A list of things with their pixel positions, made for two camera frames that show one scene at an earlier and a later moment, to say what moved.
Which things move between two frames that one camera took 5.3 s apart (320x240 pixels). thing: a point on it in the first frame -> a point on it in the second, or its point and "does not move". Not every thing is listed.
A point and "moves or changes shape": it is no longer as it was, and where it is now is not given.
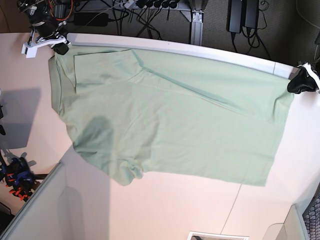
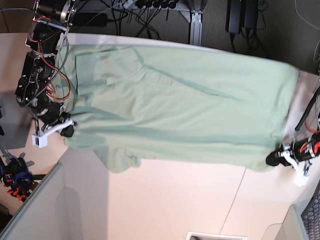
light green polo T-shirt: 132,117 moves or changes shape
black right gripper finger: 301,82 -> 300,150
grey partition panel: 72,202 does not move
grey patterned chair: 311,216 does not move
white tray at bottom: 198,235 does not move
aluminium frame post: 197,26 does not move
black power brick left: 98,19 does not move
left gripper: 46,28 -> 51,113
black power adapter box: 242,13 does not move
